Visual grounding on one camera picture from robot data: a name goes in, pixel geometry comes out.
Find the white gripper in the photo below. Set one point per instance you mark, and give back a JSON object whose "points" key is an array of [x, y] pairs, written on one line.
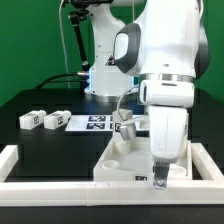
{"points": [[167, 103]]}

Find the white square tabletop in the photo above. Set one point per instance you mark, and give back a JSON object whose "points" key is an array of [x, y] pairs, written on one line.
{"points": [[137, 164]]}

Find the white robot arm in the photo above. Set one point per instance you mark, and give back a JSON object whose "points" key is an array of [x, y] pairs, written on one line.
{"points": [[159, 54]]}

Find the white U-shaped obstacle fence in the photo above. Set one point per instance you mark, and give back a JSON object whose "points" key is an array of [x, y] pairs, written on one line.
{"points": [[209, 189]]}

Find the white marker tag sheet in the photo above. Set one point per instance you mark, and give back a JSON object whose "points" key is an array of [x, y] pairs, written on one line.
{"points": [[102, 123]]}

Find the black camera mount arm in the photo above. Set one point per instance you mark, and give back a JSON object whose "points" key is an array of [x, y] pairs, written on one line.
{"points": [[76, 17]]}

